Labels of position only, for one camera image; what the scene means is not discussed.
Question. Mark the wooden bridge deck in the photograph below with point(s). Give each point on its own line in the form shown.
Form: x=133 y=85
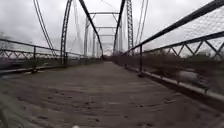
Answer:
x=103 y=93

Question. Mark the steel bridge truss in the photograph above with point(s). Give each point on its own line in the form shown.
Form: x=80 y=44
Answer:
x=64 y=36

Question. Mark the robot's own part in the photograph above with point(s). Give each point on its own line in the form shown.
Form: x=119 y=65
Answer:
x=76 y=126

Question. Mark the metal bridge railing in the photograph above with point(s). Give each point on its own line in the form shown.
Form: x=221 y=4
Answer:
x=186 y=20
x=16 y=51

